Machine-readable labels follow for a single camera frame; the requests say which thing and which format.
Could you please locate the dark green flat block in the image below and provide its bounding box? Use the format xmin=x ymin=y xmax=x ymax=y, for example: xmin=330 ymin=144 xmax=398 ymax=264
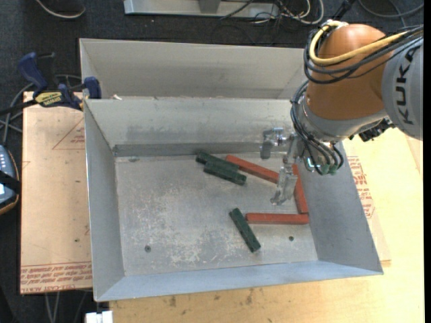
xmin=228 ymin=207 xmax=262 ymax=254
xmin=203 ymin=162 xmax=248 ymax=186
xmin=195 ymin=151 xmax=240 ymax=174

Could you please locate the red-brown flat block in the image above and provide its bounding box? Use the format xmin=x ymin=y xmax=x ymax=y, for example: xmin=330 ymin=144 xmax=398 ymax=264
xmin=244 ymin=212 xmax=310 ymax=225
xmin=291 ymin=163 xmax=310 ymax=215
xmin=225 ymin=154 xmax=281 ymax=185

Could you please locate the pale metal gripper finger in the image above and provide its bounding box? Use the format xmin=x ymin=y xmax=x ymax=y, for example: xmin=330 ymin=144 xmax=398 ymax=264
xmin=270 ymin=167 xmax=292 ymax=205
xmin=280 ymin=175 xmax=299 ymax=205

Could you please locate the grey metal bin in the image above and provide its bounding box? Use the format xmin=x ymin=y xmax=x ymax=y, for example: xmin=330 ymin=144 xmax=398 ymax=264
xmin=79 ymin=38 xmax=385 ymax=303

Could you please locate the brown cardboard board, red print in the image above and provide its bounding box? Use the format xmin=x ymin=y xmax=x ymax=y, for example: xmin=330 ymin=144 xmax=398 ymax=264
xmin=20 ymin=91 xmax=393 ymax=296

